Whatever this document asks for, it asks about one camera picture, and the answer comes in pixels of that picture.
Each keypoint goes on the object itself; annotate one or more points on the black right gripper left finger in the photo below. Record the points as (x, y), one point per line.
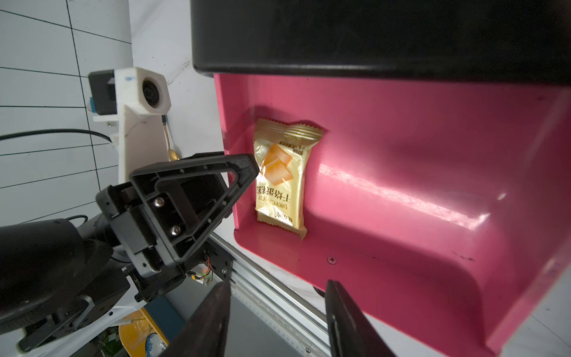
(205, 334)

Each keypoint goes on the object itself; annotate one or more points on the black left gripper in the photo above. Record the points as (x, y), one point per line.
(160, 224)

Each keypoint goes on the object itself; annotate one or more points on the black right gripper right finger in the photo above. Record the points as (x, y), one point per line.
(350, 333)

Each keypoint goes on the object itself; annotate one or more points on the gold cookie packet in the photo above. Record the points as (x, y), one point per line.
(282, 152)

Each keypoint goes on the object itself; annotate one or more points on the pink top drawer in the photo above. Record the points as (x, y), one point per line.
(443, 208)

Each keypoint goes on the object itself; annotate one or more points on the black drawer cabinet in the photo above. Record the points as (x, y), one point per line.
(469, 41)

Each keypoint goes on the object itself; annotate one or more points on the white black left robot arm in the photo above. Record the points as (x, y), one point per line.
(58, 278)

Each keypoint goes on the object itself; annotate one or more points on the gold spoon blue handle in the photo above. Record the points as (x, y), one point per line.
(173, 155)

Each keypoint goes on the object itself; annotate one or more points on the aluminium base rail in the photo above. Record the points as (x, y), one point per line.
(293, 321)

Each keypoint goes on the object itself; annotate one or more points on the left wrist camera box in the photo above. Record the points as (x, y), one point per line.
(135, 100)

